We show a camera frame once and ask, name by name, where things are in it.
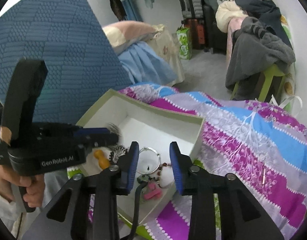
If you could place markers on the person's left hand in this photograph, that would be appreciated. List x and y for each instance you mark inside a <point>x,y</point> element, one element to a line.
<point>34,187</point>

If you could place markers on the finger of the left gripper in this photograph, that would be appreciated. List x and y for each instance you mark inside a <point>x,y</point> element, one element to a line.
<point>90,131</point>
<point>104,139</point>

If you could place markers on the grey fleece blanket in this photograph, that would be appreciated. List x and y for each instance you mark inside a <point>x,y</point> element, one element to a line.
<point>254,50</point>

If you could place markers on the pink hair clip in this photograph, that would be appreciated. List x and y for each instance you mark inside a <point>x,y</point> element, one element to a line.
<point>153,191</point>

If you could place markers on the blue quilted cushion left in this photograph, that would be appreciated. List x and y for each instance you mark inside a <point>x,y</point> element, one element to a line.
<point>67,36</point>

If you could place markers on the green cardboard box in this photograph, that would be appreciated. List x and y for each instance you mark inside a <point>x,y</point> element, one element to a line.
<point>151,127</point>

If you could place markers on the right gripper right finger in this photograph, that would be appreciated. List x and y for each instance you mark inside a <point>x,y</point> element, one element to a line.
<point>241,215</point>

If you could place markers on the dark navy garment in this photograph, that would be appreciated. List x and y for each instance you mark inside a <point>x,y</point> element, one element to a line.
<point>268,14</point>

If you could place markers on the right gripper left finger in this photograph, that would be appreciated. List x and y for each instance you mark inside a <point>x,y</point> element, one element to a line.
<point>66,215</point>

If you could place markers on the orange suitcase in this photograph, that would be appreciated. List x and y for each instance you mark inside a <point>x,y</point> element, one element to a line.
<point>197,32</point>

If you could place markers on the colourful striped floral cloth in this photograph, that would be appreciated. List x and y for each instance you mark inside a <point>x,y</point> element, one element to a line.
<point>263,145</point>

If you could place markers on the light blue bed sheet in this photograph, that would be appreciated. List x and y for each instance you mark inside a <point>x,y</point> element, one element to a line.
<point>142,64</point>

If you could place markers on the green plastic stool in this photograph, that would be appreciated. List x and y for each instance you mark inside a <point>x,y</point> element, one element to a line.
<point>266,82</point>

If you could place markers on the pink and cream pillow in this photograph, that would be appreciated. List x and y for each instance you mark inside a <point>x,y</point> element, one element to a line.
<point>123,34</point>

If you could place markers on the orange wooden gourd pendant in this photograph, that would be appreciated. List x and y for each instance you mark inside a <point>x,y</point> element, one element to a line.
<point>103,161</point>

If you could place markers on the green shopping bag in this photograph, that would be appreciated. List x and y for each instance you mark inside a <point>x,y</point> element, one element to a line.
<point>185,43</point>

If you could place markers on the small green jade charm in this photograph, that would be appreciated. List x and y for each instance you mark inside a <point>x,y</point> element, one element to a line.
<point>143,179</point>

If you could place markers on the cream fluffy blanket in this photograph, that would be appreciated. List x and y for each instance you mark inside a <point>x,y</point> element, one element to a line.
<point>226,11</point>

